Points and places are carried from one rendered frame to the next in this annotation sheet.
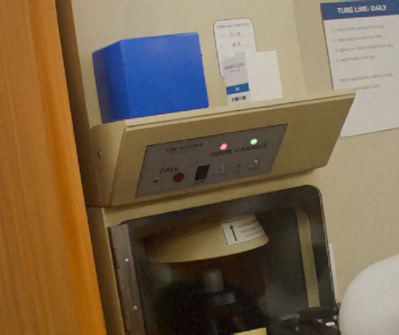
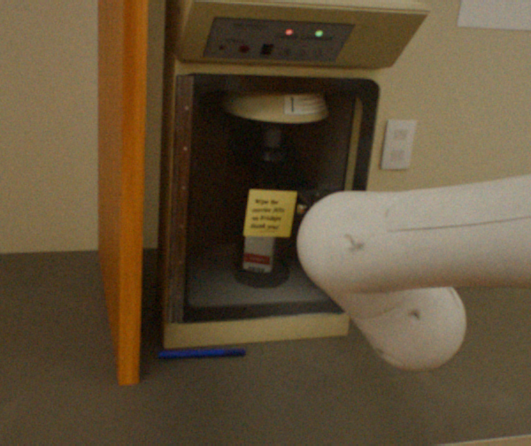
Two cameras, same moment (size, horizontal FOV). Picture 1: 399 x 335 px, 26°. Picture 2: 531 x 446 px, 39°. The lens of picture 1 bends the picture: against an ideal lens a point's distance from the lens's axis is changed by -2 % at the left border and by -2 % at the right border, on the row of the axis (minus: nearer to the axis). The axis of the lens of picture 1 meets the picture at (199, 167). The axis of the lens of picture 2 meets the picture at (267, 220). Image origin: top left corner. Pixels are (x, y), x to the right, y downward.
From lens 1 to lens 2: 0.21 m
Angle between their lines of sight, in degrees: 20
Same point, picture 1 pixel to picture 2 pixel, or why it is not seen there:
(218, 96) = not seen: outside the picture
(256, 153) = (321, 43)
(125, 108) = not seen: outside the picture
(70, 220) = (131, 67)
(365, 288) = (320, 213)
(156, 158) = (223, 29)
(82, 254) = (136, 99)
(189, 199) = (257, 67)
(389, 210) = (482, 104)
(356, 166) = (463, 57)
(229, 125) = (296, 15)
